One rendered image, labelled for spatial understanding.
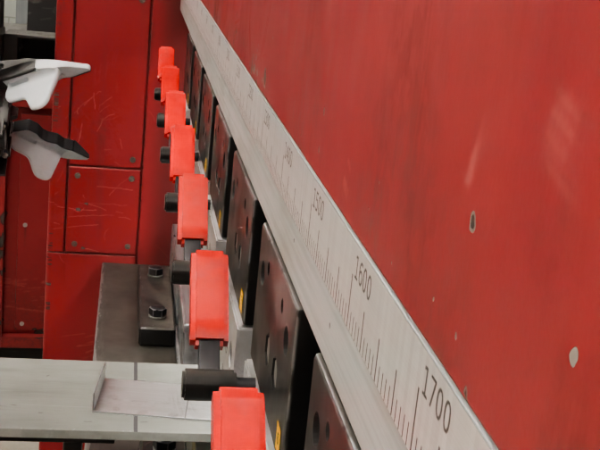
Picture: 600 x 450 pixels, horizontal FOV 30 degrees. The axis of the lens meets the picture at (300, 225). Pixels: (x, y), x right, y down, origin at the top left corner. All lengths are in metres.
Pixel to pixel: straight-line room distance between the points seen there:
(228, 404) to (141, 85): 1.55
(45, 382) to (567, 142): 1.07
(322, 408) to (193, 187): 0.43
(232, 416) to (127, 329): 1.29
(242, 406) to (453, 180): 0.21
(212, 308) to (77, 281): 1.45
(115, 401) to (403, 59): 0.90
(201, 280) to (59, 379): 0.63
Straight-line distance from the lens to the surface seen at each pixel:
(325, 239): 0.46
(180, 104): 1.24
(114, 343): 1.71
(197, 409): 1.21
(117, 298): 1.90
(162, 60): 1.63
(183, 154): 1.04
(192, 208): 0.84
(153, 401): 1.22
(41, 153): 1.28
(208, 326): 0.64
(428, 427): 0.31
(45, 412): 1.20
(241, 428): 0.48
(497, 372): 0.26
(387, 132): 0.37
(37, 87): 1.18
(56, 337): 2.13
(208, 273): 0.66
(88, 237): 2.07
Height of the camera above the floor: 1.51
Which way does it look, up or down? 15 degrees down
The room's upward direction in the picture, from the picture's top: 6 degrees clockwise
